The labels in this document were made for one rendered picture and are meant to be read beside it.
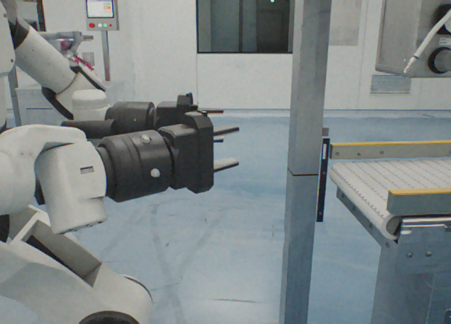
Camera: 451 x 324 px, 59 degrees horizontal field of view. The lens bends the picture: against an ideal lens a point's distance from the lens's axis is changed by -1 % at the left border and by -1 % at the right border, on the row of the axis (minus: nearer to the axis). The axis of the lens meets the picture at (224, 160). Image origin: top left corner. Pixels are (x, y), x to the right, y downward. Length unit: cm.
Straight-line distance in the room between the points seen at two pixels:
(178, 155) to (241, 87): 507
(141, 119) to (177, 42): 487
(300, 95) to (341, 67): 493
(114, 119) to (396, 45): 48
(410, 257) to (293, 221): 32
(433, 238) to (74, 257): 66
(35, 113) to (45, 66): 209
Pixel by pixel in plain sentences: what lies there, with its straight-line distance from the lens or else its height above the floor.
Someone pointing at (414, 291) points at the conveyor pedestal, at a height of 65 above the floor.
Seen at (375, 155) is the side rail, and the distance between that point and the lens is 93.
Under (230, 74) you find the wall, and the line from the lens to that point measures 558.
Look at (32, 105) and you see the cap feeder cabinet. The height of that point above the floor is 65.
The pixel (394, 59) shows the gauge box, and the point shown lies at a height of 109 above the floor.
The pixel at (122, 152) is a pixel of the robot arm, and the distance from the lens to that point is 51.
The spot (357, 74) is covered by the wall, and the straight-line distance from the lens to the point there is 585.
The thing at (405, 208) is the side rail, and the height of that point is 87.
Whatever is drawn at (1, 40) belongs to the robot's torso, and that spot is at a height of 111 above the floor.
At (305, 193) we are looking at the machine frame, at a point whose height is 78.
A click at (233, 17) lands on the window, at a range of 556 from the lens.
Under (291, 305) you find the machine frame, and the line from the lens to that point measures 106.
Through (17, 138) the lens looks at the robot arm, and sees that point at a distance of 46.
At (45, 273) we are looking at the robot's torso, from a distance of 79.
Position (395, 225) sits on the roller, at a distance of 68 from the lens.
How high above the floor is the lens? 112
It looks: 18 degrees down
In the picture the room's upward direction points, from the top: straight up
